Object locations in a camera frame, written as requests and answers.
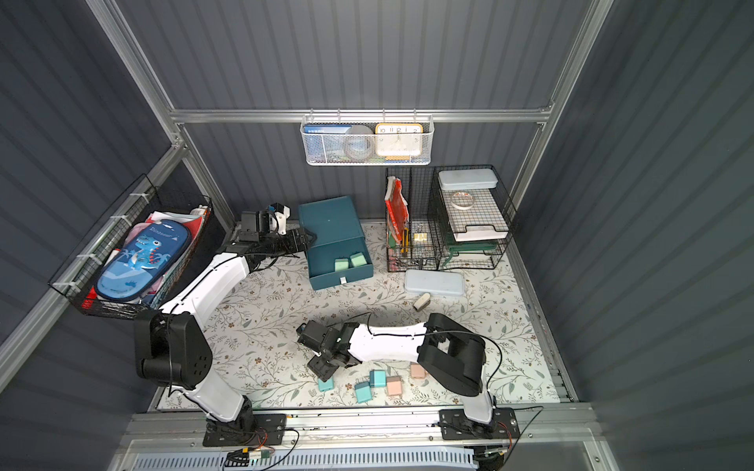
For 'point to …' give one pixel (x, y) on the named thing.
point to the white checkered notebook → (483, 221)
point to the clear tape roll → (462, 200)
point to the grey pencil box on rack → (467, 179)
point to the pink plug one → (417, 372)
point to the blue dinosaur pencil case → (142, 259)
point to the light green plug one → (341, 264)
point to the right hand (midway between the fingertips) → (326, 356)
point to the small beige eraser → (423, 301)
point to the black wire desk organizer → (428, 242)
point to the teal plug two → (377, 378)
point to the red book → (398, 211)
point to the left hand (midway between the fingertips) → (309, 239)
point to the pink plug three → (394, 386)
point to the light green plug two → (358, 259)
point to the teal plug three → (363, 392)
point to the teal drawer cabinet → (329, 221)
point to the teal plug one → (326, 386)
